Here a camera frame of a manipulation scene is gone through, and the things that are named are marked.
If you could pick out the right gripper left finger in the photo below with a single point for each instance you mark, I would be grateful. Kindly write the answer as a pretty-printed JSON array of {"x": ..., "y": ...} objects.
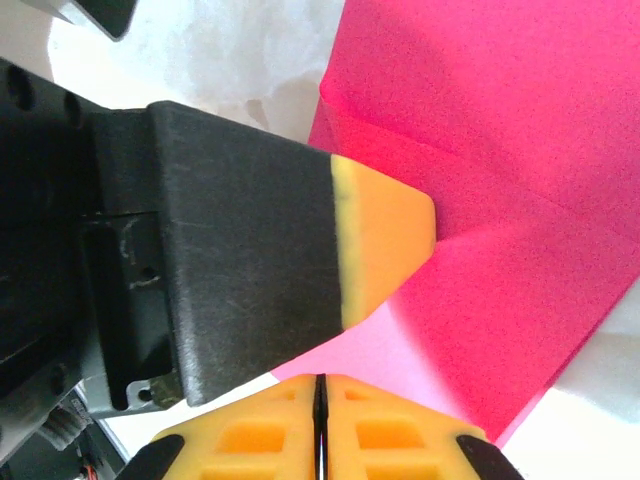
[{"x": 250, "y": 440}]

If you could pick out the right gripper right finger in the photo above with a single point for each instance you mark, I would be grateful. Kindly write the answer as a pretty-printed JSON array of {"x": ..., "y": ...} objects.
[{"x": 395, "y": 445}]

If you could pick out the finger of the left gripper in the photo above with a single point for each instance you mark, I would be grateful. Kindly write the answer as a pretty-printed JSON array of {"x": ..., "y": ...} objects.
[{"x": 260, "y": 250}]

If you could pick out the pink square paper sheet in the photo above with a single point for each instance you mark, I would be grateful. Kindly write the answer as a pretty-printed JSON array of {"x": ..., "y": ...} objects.
[{"x": 500, "y": 150}]

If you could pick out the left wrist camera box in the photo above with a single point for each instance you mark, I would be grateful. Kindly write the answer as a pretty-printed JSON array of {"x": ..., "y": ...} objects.
[{"x": 107, "y": 15}]

